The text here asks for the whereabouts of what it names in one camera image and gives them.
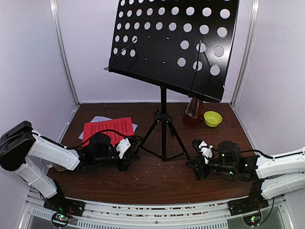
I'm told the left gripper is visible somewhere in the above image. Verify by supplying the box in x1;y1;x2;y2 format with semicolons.
94;147;139;171

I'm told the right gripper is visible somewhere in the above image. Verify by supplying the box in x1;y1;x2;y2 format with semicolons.
187;155;236;179

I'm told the red sheet music page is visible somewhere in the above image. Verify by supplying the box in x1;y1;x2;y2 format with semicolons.
83;117;134;142

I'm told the black music stand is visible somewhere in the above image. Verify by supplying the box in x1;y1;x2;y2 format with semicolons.
108;0;239;161

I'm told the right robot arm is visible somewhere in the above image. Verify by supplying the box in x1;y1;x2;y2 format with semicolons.
186;139;305;211

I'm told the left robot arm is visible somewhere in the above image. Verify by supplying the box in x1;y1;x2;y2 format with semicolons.
0;121;143;212

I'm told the yellow-green bowl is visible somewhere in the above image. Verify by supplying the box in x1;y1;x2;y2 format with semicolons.
203;111;223;127

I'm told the brown wooden metronome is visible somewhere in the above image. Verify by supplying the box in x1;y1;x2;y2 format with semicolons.
183;98;204;127

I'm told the white sheet music page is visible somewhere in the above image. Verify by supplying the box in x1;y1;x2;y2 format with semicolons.
79;116;138;140

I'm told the patterned white mug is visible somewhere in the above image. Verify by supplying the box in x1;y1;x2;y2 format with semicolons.
48;163;66;172

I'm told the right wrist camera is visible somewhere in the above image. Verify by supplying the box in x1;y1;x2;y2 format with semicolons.
199;141;214;165

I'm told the aluminium front frame rail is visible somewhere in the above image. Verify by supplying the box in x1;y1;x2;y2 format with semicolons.
17;189;295;229

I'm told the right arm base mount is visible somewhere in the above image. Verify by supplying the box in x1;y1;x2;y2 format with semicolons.
228;181;269;227

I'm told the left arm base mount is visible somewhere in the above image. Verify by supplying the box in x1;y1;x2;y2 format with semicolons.
40;191;85;229

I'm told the left aluminium corner post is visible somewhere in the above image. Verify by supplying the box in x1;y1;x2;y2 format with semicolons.
50;0;80;106

